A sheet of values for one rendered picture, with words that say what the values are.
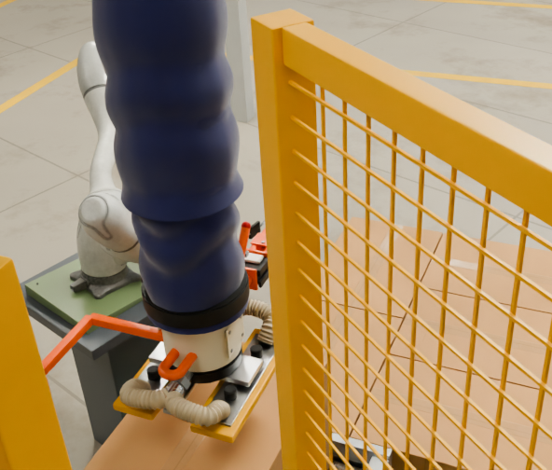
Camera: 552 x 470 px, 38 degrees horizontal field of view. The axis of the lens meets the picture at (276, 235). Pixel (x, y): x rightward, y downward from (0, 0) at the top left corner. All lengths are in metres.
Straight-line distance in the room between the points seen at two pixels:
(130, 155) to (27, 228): 3.35
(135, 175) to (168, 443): 0.74
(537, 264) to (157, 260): 1.98
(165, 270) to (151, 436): 0.54
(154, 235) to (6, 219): 3.40
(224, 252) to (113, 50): 0.45
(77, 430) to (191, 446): 1.51
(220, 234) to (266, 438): 0.59
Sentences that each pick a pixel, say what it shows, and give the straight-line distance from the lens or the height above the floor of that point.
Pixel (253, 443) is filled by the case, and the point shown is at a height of 0.95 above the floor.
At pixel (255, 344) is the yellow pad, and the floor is 1.16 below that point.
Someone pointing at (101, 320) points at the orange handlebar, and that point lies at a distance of 1.83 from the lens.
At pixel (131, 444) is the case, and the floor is 0.95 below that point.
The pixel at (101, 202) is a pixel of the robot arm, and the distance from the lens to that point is 1.89.
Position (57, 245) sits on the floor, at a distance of 4.54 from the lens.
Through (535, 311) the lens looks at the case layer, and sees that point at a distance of 2.99.
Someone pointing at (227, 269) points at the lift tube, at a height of 1.46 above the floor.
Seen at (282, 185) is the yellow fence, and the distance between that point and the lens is 0.89.
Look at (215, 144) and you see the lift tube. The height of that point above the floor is 1.73.
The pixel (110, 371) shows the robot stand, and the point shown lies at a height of 0.50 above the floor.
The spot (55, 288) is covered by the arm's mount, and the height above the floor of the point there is 0.79.
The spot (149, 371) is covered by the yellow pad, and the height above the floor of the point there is 1.16.
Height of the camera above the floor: 2.36
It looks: 33 degrees down
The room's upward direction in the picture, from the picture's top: 4 degrees counter-clockwise
